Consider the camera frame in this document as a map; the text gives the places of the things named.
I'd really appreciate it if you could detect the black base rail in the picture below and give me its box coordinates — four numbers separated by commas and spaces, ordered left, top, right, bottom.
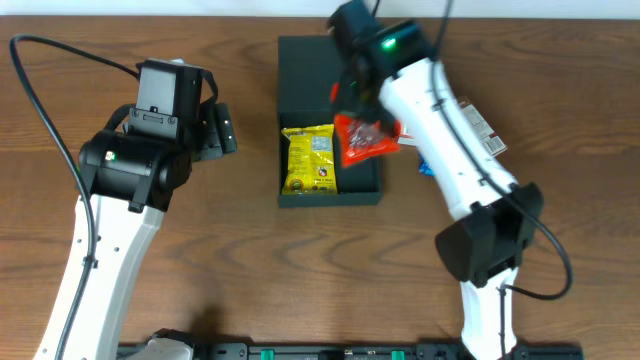
117, 341, 585, 360

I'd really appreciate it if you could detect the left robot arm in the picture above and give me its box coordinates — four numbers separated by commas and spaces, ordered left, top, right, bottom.
35, 99, 237, 359

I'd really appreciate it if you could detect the red Reeses candy bag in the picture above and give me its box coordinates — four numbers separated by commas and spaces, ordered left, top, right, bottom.
333, 109, 402, 168

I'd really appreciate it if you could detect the brown carton with barcode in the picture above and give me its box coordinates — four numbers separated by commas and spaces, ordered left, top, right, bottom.
458, 97, 507, 157

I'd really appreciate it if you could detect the orange carton with barcode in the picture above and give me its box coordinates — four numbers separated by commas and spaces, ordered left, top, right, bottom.
398, 133, 416, 146

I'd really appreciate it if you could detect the blue Oreo cookie pack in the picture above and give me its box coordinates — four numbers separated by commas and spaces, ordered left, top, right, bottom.
419, 157, 434, 177

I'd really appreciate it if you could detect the dark green hinged box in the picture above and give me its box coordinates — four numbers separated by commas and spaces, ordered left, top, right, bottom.
276, 33, 384, 209

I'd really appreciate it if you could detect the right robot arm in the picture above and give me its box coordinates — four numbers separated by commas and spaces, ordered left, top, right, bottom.
327, 1, 542, 359

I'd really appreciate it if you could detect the yellow snack bag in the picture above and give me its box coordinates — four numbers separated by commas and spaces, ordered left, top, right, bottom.
281, 124, 338, 195

